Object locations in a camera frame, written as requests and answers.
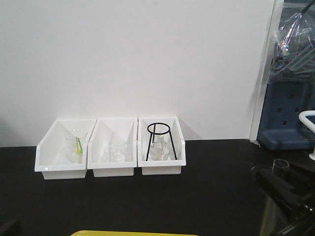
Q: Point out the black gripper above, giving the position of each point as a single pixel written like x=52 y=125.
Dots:
x=286 y=213

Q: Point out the clear glass test tube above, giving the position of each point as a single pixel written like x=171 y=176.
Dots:
x=279 y=169

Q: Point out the yellow tray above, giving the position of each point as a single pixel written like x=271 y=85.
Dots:
x=117 y=233

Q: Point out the grey blue drying rack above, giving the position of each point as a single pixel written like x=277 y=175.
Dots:
x=280 y=127

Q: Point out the white storage bin right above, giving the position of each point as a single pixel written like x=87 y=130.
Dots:
x=170 y=166

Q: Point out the white storage bin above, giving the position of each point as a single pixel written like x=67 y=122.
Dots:
x=105 y=130
x=170 y=166
x=50 y=157

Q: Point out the clear flask in right bin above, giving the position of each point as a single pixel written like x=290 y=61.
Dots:
x=159 y=149

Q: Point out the clear plastic bag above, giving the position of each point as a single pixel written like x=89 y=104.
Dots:
x=294 y=53

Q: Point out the clear beaker in middle bin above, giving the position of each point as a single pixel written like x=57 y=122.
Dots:
x=116 y=151

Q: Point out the white storage bin middle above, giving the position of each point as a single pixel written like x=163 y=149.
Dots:
x=105 y=130

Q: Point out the clear beaker with green stick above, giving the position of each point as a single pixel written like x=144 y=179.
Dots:
x=74 y=139

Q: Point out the white storage bin left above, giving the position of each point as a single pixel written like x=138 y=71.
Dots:
x=50 y=157

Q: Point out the black wire tripod stand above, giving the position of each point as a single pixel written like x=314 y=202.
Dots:
x=160 y=128

